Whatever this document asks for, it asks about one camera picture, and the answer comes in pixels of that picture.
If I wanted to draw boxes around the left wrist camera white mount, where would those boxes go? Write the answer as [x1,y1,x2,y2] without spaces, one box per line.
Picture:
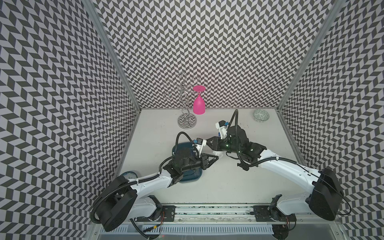
[193,138,206,157]

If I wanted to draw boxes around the teal plastic water tub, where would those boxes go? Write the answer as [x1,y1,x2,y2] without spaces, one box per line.
[172,142,203,184]

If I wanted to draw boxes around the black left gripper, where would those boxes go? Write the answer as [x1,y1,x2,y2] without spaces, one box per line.
[181,152,219,172]

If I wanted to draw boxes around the blue capped test tube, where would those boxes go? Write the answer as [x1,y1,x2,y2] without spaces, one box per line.
[214,151,224,159]

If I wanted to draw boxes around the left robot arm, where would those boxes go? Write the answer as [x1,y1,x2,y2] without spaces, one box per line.
[90,149,219,232]

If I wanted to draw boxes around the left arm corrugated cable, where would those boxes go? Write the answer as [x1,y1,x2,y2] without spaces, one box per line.
[175,131,199,155]

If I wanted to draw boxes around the blue patterned plate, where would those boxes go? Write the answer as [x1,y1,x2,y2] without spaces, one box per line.
[121,171,138,180]

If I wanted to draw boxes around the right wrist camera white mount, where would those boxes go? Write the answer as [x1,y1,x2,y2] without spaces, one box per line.
[215,121,229,140]

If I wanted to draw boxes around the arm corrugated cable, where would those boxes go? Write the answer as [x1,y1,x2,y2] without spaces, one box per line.
[227,109,241,145]
[175,131,199,155]

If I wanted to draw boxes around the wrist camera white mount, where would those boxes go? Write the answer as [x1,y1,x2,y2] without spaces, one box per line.
[215,121,229,140]
[193,138,206,157]

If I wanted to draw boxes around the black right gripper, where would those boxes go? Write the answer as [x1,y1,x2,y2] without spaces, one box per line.
[204,136,241,154]

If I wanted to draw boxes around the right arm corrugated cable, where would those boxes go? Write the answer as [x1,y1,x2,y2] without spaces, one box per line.
[227,109,241,145]

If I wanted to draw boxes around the patterned ceramic bowl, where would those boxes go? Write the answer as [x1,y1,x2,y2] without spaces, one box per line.
[253,109,270,122]

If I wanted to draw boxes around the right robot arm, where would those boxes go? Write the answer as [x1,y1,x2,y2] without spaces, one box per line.
[206,126,345,221]

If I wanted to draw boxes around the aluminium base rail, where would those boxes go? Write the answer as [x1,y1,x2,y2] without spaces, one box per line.
[135,204,297,225]

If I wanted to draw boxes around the pink plastic wine glass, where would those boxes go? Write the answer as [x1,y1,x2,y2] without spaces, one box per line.
[193,85,206,115]

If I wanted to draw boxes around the chrome glass rack stand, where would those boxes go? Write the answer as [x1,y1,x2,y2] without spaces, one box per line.
[165,72,197,130]

